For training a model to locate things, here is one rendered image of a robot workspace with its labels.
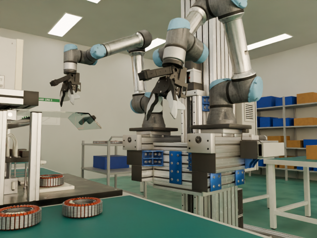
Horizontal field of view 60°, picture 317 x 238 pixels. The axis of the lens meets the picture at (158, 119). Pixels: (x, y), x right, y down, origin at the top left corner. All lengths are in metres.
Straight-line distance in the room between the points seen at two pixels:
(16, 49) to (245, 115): 1.33
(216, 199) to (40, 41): 5.97
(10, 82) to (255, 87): 1.00
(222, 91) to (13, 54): 0.91
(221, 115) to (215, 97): 0.10
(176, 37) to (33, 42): 6.12
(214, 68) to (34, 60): 5.56
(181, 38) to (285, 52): 7.27
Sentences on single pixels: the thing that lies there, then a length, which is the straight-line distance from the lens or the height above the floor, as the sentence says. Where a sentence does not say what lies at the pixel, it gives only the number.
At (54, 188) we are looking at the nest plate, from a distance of 1.13.
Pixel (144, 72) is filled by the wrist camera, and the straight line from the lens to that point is 0.85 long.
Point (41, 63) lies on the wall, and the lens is 6.86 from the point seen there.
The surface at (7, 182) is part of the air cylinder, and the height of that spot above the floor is 0.81.
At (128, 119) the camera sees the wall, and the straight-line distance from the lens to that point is 7.51.
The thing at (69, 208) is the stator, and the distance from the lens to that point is 0.81.
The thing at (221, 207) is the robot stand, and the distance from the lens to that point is 1.70.
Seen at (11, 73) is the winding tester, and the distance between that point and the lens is 1.10.
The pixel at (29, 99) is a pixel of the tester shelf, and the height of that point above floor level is 1.09.
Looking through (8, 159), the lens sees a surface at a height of 0.89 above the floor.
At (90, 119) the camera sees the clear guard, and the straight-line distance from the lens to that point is 1.11.
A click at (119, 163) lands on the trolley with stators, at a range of 4.08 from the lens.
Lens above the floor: 0.96
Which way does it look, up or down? 4 degrees up
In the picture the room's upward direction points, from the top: straight up
